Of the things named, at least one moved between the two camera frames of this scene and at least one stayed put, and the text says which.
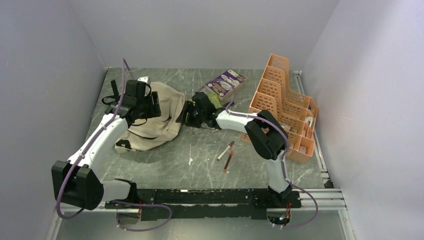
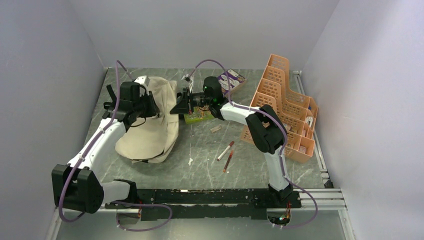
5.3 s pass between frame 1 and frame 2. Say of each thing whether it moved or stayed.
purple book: stayed
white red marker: stayed
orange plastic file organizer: stayed
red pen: stayed
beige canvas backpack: moved
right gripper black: moved
